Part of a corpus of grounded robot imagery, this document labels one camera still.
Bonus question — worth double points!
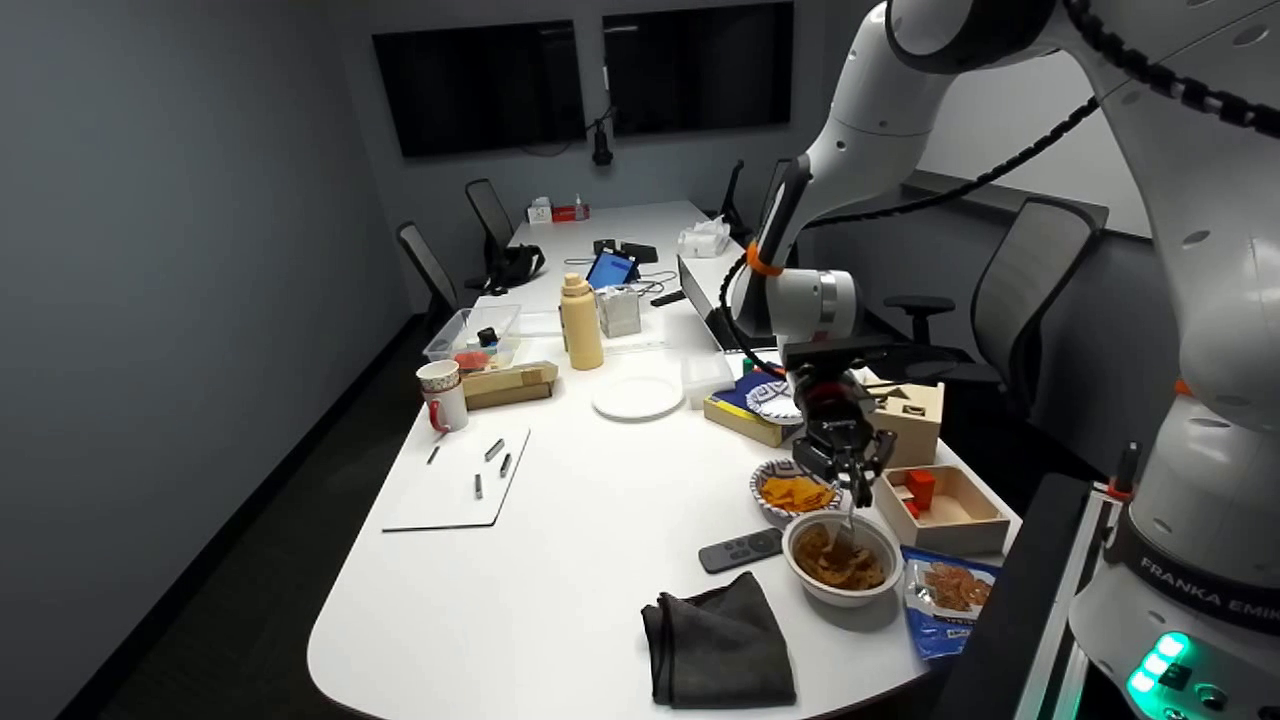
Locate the grey remote control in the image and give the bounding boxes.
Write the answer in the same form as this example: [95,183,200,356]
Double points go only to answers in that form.
[697,527,785,575]

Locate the white jar red label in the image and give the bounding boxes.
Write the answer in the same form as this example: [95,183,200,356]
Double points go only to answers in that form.
[415,360,470,432]

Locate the dark grey folded cloth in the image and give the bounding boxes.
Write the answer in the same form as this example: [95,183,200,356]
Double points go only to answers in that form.
[640,570,796,706]

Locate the clear plastic container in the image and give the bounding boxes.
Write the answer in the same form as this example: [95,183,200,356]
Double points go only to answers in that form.
[426,296,522,360]

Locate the white empty plate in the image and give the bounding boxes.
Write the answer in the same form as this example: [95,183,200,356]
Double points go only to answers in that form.
[594,376,684,422]

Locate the red wooden block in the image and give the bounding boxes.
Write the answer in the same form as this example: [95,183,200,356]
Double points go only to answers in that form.
[904,469,938,521]

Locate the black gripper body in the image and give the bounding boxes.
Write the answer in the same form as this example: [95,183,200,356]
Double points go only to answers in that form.
[785,338,875,486]

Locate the right wall monitor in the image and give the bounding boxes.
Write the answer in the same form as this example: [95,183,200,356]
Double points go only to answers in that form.
[606,4,791,137]

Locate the far left office chair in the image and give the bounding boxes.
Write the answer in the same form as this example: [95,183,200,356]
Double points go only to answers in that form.
[395,221,466,313]

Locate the wooden shape sorter box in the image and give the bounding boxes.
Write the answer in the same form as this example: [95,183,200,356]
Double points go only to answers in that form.
[846,367,944,469]

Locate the patterned paper plate with chips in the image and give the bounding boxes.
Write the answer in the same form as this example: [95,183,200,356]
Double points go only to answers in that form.
[753,458,837,521]

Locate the wooden block tray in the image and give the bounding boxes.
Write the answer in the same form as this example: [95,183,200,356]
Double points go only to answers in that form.
[466,360,556,407]

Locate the left wall monitor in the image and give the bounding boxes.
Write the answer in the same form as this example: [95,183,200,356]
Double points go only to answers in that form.
[373,18,585,158]

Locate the black bag on table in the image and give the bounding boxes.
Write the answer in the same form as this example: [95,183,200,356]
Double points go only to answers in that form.
[486,243,546,296]

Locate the white cutting board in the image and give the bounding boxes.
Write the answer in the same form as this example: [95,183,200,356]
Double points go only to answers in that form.
[386,422,532,530]

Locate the blue pretzel snack bag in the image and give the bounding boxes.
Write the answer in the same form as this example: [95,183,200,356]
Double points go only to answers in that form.
[904,553,995,665]

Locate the office chair near robot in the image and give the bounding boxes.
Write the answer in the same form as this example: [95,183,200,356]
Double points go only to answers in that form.
[887,200,1098,440]

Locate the white bowl of pretzels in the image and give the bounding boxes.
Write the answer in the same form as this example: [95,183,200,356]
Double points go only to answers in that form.
[780,513,904,607]

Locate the wall monitor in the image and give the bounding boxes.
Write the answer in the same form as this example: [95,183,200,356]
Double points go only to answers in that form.
[373,18,585,158]
[606,4,791,137]

